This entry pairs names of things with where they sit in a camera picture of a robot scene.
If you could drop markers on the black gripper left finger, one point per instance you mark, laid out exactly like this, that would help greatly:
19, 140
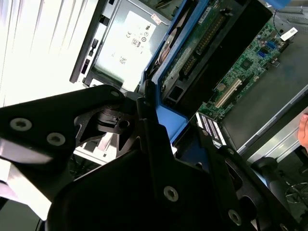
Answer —
36, 120

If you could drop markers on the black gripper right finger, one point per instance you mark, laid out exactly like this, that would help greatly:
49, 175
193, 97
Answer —
226, 197

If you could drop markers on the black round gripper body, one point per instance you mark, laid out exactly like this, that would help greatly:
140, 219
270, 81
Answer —
108, 204

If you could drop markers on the hard disk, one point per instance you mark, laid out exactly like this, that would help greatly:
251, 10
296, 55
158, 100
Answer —
168, 122

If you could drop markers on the bare person hand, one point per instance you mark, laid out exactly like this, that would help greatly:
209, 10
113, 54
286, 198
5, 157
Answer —
304, 132

